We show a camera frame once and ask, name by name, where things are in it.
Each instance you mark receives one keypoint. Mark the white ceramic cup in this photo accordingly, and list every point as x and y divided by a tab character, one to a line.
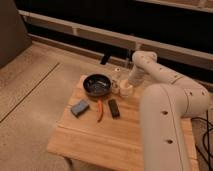
126	89

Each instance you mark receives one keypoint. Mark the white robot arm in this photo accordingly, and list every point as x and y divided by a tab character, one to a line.
162	106

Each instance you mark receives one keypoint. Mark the black bowl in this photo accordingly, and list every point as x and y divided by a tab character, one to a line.
97	85

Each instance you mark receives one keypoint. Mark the clear glass jar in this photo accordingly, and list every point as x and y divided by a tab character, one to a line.
115	80

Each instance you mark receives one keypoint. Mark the black rectangular remote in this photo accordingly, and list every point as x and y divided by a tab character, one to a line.
113	108

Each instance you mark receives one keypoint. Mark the blue-grey sponge block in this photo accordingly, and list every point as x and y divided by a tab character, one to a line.
79	108

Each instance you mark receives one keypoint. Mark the wooden table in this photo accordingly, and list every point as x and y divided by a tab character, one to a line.
112	143

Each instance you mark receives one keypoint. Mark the grey sofa corner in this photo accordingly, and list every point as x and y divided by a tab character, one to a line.
14	38

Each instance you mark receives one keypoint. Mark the orange handled tool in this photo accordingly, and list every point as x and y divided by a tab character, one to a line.
100	110

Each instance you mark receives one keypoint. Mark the white window frame rail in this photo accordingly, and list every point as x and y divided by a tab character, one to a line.
171	52

